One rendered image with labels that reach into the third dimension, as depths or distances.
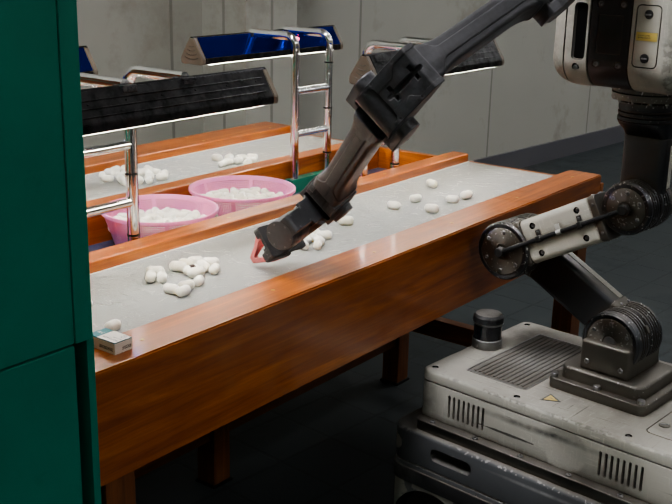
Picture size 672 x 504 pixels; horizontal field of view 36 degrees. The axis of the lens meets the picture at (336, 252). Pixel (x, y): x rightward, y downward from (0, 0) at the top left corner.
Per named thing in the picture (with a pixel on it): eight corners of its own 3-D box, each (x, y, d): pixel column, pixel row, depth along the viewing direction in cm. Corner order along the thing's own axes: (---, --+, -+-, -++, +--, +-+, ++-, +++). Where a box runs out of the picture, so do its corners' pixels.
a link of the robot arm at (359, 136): (427, 117, 154) (378, 63, 155) (400, 138, 152) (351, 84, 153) (355, 211, 194) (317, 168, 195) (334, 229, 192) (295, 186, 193)
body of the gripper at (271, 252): (251, 232, 198) (274, 213, 194) (285, 221, 206) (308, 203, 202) (267, 261, 198) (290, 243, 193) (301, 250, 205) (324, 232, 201)
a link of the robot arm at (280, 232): (356, 204, 191) (325, 169, 192) (324, 226, 182) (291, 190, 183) (321, 240, 198) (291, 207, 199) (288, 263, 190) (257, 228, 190)
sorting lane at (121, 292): (560, 183, 294) (561, 176, 293) (26, 387, 155) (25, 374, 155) (468, 168, 311) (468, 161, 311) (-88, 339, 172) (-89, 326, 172)
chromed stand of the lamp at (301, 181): (335, 182, 309) (338, 29, 296) (292, 194, 294) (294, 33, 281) (286, 172, 320) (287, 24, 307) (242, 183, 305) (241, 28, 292)
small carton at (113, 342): (132, 348, 159) (132, 336, 158) (115, 355, 156) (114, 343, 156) (106, 339, 162) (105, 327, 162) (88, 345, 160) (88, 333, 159)
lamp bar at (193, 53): (343, 49, 322) (344, 25, 320) (201, 65, 274) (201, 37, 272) (323, 47, 327) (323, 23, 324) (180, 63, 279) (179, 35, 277)
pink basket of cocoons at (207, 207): (235, 238, 250) (235, 199, 247) (191, 270, 226) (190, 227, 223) (134, 227, 257) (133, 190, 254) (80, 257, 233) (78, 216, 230)
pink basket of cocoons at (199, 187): (316, 222, 265) (317, 186, 263) (246, 244, 245) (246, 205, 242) (239, 205, 281) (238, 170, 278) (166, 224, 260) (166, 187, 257)
